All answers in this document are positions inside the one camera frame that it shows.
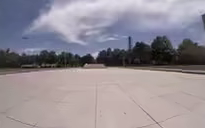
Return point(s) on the row of trees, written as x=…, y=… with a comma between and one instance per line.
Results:
x=123, y=55

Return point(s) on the pale stone slab plaza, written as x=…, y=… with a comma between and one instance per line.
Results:
x=100, y=96

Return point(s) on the pale stone kerb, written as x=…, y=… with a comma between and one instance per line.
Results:
x=186, y=70

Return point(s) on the tall pole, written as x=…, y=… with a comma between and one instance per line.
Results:
x=129, y=50

